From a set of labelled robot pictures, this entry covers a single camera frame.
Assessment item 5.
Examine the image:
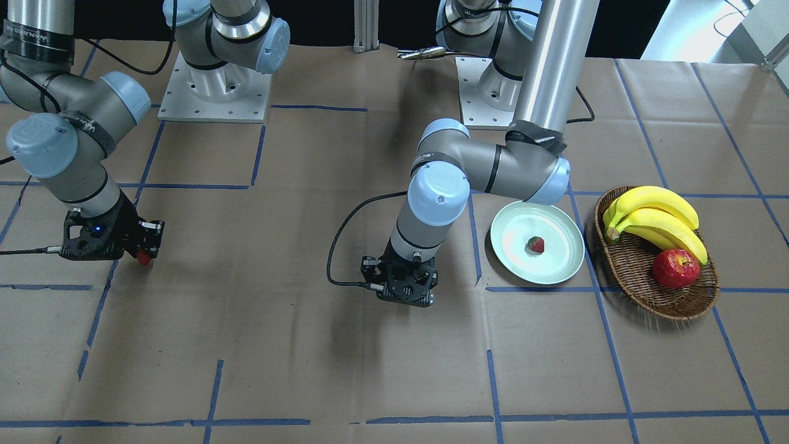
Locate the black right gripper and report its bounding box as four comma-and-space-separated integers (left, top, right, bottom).
59, 193, 165, 261

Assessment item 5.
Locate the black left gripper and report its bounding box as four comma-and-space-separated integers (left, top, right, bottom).
361, 245, 438, 307

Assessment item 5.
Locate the red strawberry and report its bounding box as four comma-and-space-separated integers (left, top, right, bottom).
135, 250, 153, 267
525, 236, 545, 255

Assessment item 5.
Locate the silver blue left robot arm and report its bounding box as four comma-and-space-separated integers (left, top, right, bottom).
355, 1, 599, 307

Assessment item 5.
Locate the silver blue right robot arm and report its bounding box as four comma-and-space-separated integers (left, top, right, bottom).
2, 1, 291, 265

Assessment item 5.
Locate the pale green plate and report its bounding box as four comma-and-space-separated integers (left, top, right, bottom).
489, 200, 584, 285

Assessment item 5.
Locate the brown paper table cover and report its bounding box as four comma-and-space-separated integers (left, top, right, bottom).
1, 47, 787, 443

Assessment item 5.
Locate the brown wicker basket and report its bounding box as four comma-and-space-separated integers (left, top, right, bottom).
590, 186, 721, 321

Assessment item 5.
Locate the yellow banana bunch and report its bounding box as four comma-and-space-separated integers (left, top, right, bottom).
599, 185, 708, 265

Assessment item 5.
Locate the red apple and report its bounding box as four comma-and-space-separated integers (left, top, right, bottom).
652, 249, 701, 289

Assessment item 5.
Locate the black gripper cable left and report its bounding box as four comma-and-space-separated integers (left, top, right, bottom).
326, 191, 409, 289

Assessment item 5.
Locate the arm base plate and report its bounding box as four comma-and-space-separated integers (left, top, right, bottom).
158, 54, 272, 123
456, 56, 521, 130

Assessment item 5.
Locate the aluminium frame post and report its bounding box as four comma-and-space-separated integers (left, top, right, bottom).
353, 0, 380, 54

